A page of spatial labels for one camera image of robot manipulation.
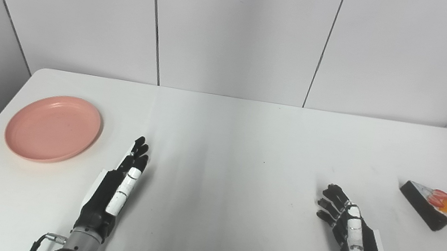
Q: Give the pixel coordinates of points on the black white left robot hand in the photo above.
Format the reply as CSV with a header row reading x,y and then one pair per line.
x,y
102,200

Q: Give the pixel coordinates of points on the chocolate cake slice with fruit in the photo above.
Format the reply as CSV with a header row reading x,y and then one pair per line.
x,y
425,207

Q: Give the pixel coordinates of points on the pink round plate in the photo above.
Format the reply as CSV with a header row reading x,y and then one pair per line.
x,y
52,128

